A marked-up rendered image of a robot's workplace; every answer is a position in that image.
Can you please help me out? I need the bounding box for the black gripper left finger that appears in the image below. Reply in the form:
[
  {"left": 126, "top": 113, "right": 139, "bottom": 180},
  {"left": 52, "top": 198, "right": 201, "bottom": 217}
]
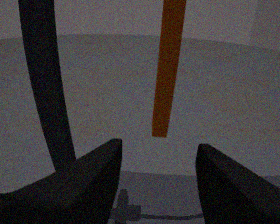
[{"left": 0, "top": 138, "right": 122, "bottom": 224}]

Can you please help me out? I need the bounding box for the orange handle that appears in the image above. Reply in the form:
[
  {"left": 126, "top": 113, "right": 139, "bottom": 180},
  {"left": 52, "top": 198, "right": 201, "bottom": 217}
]
[{"left": 152, "top": 0, "right": 186, "bottom": 138}]

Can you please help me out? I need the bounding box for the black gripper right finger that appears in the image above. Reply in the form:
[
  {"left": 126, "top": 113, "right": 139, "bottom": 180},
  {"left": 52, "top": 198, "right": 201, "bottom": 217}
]
[{"left": 195, "top": 143, "right": 280, "bottom": 224}]

